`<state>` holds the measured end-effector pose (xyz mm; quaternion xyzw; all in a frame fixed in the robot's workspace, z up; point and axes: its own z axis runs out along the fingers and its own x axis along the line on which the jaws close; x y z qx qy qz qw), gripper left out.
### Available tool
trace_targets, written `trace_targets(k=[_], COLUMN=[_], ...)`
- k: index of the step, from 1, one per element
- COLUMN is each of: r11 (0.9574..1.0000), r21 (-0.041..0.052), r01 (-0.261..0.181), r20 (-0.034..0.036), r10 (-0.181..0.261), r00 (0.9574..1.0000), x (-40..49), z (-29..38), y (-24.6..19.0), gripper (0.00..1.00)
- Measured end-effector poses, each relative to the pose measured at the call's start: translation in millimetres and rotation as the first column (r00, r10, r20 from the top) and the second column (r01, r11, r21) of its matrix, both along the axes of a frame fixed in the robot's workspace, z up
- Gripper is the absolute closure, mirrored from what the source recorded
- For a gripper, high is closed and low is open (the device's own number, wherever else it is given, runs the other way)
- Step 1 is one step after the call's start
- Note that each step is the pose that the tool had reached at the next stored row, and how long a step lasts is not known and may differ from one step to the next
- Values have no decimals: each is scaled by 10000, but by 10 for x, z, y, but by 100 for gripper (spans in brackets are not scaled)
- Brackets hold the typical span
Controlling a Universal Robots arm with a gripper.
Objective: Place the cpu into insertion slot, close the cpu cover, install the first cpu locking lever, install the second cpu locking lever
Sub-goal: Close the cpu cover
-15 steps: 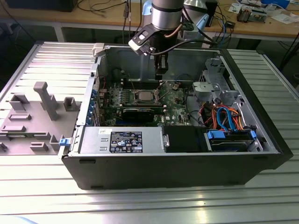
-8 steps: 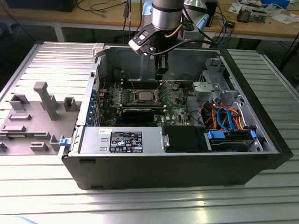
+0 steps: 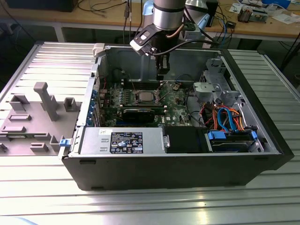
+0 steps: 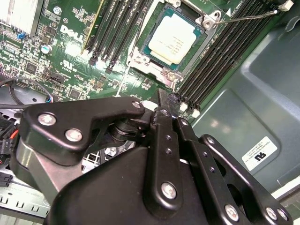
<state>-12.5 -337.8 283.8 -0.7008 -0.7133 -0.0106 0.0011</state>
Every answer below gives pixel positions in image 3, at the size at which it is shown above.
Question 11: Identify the grey metal drive cage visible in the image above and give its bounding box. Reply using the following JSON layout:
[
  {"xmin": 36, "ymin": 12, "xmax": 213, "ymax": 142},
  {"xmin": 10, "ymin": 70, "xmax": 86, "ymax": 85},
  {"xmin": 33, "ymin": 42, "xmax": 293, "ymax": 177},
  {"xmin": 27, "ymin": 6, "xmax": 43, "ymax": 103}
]
[{"xmin": 193, "ymin": 57, "xmax": 244, "ymax": 106}]

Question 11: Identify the brown heatsink cooler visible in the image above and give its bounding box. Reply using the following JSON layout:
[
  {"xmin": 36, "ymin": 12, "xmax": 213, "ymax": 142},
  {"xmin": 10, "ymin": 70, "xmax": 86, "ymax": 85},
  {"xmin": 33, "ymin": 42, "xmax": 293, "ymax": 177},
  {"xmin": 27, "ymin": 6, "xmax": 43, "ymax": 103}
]
[{"xmin": 238, "ymin": 6, "xmax": 254, "ymax": 23}]

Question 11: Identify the silver power supply unit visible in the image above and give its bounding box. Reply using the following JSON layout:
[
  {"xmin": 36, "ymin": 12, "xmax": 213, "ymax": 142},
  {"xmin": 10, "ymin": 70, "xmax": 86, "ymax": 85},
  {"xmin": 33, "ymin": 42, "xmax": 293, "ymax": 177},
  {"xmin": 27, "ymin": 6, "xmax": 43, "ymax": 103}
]
[{"xmin": 79, "ymin": 127, "xmax": 165, "ymax": 155}]

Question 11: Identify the hard disk in blue carrier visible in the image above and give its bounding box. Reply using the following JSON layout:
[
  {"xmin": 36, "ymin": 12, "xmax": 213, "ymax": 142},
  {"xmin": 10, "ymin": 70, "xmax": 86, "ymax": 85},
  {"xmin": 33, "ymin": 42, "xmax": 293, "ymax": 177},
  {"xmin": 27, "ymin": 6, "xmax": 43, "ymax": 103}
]
[{"xmin": 205, "ymin": 130, "xmax": 258, "ymax": 153}]

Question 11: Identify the green motherboard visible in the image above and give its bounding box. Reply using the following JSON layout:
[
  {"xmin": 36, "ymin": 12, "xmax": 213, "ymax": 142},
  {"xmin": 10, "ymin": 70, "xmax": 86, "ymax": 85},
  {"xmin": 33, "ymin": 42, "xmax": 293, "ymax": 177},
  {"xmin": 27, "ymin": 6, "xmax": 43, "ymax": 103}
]
[{"xmin": 97, "ymin": 79, "xmax": 196, "ymax": 129}]

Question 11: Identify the metal socket cover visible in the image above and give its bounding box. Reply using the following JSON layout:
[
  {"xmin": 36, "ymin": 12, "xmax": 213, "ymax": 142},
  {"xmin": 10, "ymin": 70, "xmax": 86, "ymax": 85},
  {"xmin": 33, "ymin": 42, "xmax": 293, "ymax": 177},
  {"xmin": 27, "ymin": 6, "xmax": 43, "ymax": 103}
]
[{"xmin": 154, "ymin": 81, "xmax": 170, "ymax": 100}]

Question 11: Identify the white paper sheet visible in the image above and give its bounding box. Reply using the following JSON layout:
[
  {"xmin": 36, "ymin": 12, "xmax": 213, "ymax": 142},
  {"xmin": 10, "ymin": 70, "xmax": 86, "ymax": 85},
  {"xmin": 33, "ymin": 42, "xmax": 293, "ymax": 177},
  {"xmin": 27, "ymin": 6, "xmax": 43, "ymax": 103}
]
[{"xmin": 273, "ymin": 13, "xmax": 300, "ymax": 24}]

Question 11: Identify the dark monitor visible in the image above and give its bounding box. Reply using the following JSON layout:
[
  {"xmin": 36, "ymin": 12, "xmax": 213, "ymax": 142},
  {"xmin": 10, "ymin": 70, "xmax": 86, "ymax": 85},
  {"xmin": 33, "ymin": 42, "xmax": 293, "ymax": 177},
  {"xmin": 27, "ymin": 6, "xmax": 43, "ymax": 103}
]
[{"xmin": 4, "ymin": 0, "xmax": 75, "ymax": 13}]

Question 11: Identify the wooden workbench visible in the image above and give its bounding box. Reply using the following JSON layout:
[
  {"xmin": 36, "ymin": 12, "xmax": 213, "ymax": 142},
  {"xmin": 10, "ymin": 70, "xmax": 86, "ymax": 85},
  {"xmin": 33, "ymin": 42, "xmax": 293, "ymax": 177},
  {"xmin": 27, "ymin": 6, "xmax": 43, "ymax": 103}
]
[{"xmin": 0, "ymin": 0, "xmax": 300, "ymax": 39}]

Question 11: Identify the metal wire locking lever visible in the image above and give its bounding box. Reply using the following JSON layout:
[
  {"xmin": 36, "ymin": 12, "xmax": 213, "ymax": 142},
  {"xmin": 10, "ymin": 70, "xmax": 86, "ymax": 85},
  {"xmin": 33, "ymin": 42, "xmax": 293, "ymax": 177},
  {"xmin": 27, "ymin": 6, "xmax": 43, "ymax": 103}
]
[{"xmin": 127, "ymin": 74, "xmax": 137, "ymax": 92}]

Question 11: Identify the grey electronics module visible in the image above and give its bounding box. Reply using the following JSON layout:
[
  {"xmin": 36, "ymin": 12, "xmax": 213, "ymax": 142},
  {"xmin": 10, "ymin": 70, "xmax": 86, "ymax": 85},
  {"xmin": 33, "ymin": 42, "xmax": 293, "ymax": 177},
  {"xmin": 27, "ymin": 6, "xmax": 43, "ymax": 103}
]
[{"xmin": 252, "ymin": 9, "xmax": 268, "ymax": 23}]

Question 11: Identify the black graphics card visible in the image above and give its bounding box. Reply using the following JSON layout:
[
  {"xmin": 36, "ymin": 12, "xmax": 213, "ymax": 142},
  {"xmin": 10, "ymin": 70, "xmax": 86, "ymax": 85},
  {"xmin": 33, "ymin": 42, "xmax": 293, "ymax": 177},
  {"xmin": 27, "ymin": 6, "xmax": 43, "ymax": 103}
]
[{"xmin": 122, "ymin": 108, "xmax": 156, "ymax": 124}]

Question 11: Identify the grey parts rack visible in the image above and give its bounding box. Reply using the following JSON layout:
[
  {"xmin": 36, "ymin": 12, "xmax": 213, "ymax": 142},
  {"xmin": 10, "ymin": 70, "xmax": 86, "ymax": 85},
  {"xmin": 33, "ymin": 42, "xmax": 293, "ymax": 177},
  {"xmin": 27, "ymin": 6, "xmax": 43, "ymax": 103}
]
[{"xmin": 0, "ymin": 82, "xmax": 83, "ymax": 157}]

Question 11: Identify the orange wire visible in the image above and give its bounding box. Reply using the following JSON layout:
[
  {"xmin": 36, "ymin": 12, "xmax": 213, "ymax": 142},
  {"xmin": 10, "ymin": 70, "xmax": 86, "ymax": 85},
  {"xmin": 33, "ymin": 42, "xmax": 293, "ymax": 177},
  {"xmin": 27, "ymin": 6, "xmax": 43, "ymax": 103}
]
[{"xmin": 210, "ymin": 106, "xmax": 247, "ymax": 131}]

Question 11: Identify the blue flat wire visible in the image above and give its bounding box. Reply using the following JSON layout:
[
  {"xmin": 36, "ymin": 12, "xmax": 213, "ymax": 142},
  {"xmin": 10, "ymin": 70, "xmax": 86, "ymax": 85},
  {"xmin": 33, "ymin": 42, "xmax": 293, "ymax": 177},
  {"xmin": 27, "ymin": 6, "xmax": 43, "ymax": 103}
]
[{"xmin": 217, "ymin": 107, "xmax": 237, "ymax": 133}]

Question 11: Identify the black plastic drive shroud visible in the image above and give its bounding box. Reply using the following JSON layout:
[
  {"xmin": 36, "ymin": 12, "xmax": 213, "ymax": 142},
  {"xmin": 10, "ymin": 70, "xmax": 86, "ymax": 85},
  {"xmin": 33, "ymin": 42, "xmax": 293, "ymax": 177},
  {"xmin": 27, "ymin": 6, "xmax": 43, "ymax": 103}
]
[{"xmin": 164, "ymin": 127, "xmax": 207, "ymax": 154}]

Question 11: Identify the black PC case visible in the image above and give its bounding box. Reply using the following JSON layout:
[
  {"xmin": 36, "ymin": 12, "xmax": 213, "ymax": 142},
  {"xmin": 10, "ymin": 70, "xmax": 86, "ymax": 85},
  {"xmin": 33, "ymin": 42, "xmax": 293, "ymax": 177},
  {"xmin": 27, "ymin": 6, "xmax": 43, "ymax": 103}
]
[{"xmin": 61, "ymin": 43, "xmax": 295, "ymax": 192}]

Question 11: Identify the blue cardboard box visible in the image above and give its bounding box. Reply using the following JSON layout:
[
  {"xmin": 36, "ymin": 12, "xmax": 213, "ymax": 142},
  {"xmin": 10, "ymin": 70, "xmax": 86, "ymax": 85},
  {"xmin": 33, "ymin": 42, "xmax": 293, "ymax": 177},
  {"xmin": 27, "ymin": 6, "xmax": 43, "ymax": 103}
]
[{"xmin": 262, "ymin": 0, "xmax": 291, "ymax": 8}]

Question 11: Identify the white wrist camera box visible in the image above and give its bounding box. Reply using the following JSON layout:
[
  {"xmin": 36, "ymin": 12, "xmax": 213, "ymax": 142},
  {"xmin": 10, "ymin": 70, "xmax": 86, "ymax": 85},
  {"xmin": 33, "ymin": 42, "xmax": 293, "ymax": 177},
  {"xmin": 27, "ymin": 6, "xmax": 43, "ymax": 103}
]
[{"xmin": 129, "ymin": 24, "xmax": 157, "ymax": 56}]

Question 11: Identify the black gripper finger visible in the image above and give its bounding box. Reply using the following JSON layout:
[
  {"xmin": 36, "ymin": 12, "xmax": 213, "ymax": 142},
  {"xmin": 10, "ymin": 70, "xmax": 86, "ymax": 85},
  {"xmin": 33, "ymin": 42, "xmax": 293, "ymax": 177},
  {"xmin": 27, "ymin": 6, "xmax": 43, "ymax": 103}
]
[{"xmin": 156, "ymin": 53, "xmax": 171, "ymax": 82}]

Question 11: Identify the silver CPU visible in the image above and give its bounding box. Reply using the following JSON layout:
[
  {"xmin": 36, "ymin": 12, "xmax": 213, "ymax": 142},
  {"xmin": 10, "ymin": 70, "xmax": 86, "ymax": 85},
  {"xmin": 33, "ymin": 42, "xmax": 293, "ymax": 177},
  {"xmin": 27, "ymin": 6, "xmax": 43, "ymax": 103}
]
[{"xmin": 137, "ymin": 91, "xmax": 156, "ymax": 103}]

